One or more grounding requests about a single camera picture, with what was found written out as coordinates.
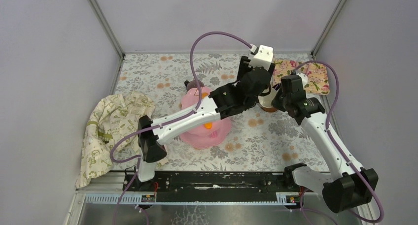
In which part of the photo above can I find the black mug white inside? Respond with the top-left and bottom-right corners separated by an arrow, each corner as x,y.
258,88 -> 277,109

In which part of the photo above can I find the brown wooden saucer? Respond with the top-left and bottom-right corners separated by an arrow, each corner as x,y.
259,104 -> 278,113

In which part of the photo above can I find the floral yellow tray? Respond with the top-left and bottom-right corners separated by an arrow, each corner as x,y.
273,59 -> 330,95

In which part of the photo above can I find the orange fish shaped cookie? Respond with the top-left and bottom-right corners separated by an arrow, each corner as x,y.
204,122 -> 213,129

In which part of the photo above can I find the dark purple cup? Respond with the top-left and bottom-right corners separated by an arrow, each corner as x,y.
184,80 -> 205,91

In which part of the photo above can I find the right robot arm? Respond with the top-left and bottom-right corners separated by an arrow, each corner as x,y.
272,75 -> 379,213

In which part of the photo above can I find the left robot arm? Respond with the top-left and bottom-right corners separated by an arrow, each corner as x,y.
134,54 -> 275,191

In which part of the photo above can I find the floral grey tablecloth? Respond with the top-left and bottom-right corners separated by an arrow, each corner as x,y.
115,53 -> 328,172

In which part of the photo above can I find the pink three-tier cake stand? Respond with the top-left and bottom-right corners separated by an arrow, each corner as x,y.
179,88 -> 232,149

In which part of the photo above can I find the cream green patterned cloth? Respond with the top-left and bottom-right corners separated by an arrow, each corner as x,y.
75,91 -> 156,189

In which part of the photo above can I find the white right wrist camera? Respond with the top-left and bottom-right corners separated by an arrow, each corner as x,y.
296,72 -> 309,88

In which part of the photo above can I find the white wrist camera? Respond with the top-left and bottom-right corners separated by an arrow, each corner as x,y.
296,72 -> 309,88
249,44 -> 274,71

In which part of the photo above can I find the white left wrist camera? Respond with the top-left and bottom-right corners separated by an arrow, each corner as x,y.
249,44 -> 274,71

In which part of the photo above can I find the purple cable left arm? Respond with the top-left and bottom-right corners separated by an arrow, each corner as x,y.
109,31 -> 257,225

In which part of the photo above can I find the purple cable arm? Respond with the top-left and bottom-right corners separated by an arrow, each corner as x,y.
109,31 -> 257,225
274,60 -> 385,225

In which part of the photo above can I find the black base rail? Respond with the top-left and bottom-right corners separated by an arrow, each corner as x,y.
122,170 -> 300,209

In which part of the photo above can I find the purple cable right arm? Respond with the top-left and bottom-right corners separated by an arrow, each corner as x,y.
274,60 -> 385,225

